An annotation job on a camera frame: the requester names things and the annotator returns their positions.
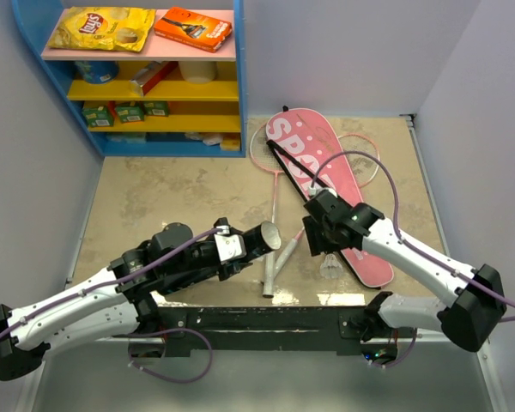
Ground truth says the black shuttlecock tube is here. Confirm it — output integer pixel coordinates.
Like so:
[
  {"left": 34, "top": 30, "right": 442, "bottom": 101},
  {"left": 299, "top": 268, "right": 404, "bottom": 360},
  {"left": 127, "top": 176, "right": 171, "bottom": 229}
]
[{"left": 152, "top": 221, "right": 282, "bottom": 301}]

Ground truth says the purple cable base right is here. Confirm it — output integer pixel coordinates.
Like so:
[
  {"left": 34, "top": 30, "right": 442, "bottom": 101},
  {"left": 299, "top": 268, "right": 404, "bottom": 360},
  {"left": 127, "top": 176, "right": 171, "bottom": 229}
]
[{"left": 364, "top": 329, "right": 418, "bottom": 370}]

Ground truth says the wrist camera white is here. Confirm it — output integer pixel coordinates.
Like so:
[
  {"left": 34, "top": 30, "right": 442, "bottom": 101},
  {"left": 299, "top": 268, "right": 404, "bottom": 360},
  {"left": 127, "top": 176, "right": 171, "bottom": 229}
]
[
  {"left": 214, "top": 217, "right": 246, "bottom": 264},
  {"left": 307, "top": 185, "right": 337, "bottom": 198}
]

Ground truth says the pink racket cover bag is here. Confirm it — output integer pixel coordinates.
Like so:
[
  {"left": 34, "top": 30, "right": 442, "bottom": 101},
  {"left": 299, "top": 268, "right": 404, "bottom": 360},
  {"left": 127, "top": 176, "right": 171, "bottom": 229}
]
[{"left": 265, "top": 108, "right": 394, "bottom": 288}]

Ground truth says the yellow Lays chips bag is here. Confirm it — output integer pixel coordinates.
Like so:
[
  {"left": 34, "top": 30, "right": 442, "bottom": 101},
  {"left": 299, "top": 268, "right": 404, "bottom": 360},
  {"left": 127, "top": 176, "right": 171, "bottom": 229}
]
[{"left": 47, "top": 7, "right": 156, "bottom": 52}]

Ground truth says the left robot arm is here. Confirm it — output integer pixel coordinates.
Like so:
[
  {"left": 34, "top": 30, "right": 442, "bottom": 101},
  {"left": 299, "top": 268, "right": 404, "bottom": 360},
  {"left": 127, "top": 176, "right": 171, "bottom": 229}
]
[{"left": 0, "top": 219, "right": 269, "bottom": 382}]

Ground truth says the purple cable base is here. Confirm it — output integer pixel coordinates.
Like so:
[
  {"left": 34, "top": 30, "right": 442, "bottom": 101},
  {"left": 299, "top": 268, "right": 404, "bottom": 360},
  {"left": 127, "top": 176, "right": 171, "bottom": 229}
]
[
  {"left": 126, "top": 327, "right": 214, "bottom": 385},
  {"left": 364, "top": 329, "right": 418, "bottom": 370}
]

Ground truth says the green carton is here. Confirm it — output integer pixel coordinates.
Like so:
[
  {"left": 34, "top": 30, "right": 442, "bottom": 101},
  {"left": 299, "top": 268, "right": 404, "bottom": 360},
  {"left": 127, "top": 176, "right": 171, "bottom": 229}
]
[
  {"left": 142, "top": 100, "right": 170, "bottom": 117},
  {"left": 114, "top": 101, "right": 145, "bottom": 124},
  {"left": 82, "top": 106, "right": 114, "bottom": 128}
]

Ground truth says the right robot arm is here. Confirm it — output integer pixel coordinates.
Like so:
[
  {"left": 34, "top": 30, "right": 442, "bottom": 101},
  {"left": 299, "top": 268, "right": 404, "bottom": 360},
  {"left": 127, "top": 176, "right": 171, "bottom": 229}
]
[{"left": 303, "top": 187, "right": 506, "bottom": 352}]

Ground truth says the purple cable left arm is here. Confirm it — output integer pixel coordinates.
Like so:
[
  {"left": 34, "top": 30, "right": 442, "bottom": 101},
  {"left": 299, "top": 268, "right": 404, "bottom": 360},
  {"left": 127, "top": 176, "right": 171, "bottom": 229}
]
[{"left": 0, "top": 227, "right": 224, "bottom": 377}]

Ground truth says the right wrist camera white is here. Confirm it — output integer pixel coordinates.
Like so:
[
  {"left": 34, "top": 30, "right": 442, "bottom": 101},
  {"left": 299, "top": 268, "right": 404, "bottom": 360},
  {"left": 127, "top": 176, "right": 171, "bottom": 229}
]
[{"left": 307, "top": 185, "right": 337, "bottom": 198}]

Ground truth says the red foil snack box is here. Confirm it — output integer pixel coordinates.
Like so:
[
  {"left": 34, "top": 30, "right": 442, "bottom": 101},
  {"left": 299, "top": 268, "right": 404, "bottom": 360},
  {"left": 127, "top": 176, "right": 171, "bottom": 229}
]
[{"left": 129, "top": 61, "right": 179, "bottom": 96}]

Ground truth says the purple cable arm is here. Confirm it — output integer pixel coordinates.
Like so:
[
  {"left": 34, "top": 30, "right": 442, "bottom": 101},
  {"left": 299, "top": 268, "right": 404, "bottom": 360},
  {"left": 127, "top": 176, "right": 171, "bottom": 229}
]
[
  {"left": 0, "top": 227, "right": 224, "bottom": 377},
  {"left": 311, "top": 150, "right": 515, "bottom": 323}
]

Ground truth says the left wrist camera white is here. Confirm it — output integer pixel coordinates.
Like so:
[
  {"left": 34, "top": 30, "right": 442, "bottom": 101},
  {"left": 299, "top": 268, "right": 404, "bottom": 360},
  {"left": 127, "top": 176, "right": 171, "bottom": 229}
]
[{"left": 214, "top": 217, "right": 246, "bottom": 264}]

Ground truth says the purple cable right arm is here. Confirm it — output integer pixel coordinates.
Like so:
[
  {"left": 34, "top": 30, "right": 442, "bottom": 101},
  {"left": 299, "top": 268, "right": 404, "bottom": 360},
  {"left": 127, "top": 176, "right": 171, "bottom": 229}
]
[{"left": 311, "top": 150, "right": 515, "bottom": 323}]

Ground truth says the blue snack canister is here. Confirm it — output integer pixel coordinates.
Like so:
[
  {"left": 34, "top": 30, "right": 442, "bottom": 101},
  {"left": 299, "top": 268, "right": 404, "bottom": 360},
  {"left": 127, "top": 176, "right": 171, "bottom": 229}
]
[{"left": 74, "top": 61, "right": 119, "bottom": 84}]

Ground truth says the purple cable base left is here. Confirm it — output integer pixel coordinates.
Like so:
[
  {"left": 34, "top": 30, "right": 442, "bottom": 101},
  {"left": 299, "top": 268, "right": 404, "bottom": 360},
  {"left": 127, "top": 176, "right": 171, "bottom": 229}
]
[{"left": 126, "top": 327, "right": 214, "bottom": 385}]

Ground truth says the crumpled white wrapper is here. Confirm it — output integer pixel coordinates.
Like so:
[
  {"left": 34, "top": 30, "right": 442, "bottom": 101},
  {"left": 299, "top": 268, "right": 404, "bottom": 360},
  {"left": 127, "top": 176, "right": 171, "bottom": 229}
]
[{"left": 185, "top": 132, "right": 224, "bottom": 146}]

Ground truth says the orange razor box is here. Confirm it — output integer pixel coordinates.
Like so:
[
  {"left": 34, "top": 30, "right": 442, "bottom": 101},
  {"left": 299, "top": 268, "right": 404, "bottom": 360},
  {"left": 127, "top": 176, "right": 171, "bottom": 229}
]
[{"left": 154, "top": 7, "right": 233, "bottom": 53}]

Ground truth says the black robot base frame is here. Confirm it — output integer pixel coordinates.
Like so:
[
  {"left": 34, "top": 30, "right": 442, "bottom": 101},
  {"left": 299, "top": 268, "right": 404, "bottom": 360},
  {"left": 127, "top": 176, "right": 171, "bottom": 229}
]
[{"left": 128, "top": 305, "right": 413, "bottom": 360}]

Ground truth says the yellow sponge bottom shelf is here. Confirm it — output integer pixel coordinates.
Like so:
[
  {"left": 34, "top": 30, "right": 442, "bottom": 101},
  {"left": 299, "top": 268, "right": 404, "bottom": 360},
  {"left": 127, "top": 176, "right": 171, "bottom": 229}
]
[{"left": 220, "top": 133, "right": 241, "bottom": 151}]

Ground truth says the pink badminton racket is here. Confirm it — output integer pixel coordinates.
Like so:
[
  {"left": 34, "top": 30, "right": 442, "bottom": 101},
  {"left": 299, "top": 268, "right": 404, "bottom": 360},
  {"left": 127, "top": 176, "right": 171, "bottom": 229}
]
[{"left": 249, "top": 130, "right": 381, "bottom": 289}]

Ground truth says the green carton right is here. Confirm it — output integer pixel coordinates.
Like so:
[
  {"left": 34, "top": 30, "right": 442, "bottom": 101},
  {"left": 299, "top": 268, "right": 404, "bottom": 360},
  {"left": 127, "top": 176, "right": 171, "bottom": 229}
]
[{"left": 142, "top": 100, "right": 170, "bottom": 117}]

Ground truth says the green carton middle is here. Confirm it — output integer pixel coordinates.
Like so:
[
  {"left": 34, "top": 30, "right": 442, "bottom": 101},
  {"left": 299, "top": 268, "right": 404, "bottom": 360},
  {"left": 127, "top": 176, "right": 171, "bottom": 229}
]
[{"left": 114, "top": 101, "right": 145, "bottom": 124}]

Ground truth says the cream paper cup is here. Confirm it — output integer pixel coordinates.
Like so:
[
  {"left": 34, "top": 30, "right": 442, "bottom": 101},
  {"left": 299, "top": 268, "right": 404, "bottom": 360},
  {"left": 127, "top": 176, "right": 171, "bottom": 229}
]
[{"left": 179, "top": 61, "right": 218, "bottom": 84}]

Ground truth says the green carton left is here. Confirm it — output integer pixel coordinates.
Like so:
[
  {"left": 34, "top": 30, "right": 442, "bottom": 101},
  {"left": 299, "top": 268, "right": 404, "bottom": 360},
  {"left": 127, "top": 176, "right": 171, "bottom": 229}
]
[{"left": 82, "top": 106, "right": 114, "bottom": 128}]

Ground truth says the blue shelf unit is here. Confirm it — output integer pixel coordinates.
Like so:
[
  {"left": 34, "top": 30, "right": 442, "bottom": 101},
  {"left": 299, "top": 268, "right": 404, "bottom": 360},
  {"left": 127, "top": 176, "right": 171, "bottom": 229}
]
[{"left": 12, "top": 1, "right": 247, "bottom": 157}]

